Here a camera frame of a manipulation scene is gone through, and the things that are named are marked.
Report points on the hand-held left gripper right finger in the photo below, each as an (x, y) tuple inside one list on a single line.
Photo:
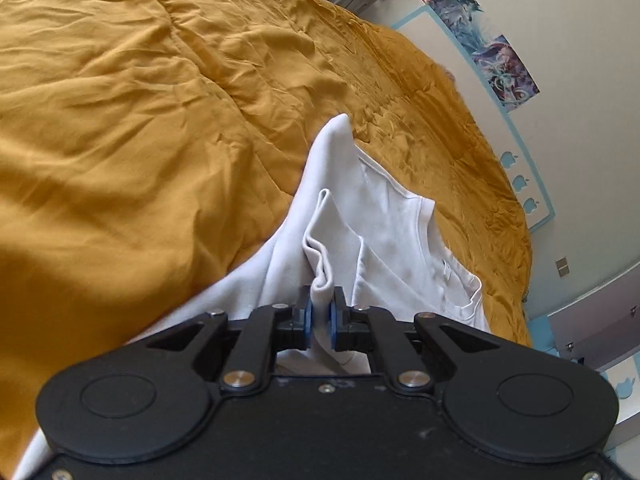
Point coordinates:
[(331, 325)]

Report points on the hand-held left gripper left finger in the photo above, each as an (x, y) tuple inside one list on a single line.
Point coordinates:
[(308, 324)]

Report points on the white printed t-shirt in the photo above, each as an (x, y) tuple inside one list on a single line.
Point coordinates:
[(380, 220)]

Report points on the white blue-edged headboard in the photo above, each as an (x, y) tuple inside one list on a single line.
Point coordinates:
[(480, 125)]

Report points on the grey nightstand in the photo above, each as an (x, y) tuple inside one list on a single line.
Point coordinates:
[(595, 330)]

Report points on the mustard yellow blanket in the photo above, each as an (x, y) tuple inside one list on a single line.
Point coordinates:
[(125, 110)]

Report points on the tan wall switch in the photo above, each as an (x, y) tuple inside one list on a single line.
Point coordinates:
[(562, 266)]

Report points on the purple wall poster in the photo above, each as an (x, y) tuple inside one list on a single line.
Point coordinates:
[(506, 72)]

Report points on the teal wall poster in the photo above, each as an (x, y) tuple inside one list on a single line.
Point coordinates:
[(457, 12)]

